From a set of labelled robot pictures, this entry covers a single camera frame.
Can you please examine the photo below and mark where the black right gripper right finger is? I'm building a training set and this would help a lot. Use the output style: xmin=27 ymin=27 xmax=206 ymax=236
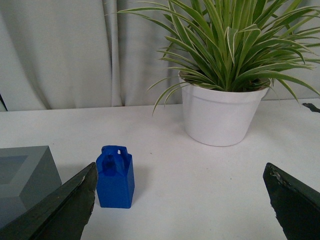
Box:
xmin=263 ymin=162 xmax=320 ymax=240

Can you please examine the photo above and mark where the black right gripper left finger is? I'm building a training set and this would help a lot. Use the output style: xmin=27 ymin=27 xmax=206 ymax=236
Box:
xmin=0 ymin=162 xmax=98 ymax=240

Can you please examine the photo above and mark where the gray square base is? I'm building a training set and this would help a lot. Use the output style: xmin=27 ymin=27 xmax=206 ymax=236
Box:
xmin=0 ymin=145 xmax=62 ymax=228

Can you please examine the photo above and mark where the blue plastic part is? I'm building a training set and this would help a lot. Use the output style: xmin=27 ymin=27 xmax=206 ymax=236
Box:
xmin=96 ymin=145 xmax=135 ymax=209

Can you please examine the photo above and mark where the dark object at table edge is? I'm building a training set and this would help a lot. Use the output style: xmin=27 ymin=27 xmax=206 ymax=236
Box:
xmin=302 ymin=103 xmax=320 ymax=113

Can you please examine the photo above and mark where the white plant pot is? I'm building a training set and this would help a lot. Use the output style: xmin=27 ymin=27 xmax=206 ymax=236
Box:
xmin=178 ymin=71 xmax=270 ymax=147

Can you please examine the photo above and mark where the white curtain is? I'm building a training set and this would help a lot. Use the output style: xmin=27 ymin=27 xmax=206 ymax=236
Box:
xmin=0 ymin=0 xmax=320 ymax=112

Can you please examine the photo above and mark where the green spider plant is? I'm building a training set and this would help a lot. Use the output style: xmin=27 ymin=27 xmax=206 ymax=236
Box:
xmin=124 ymin=0 xmax=320 ymax=102

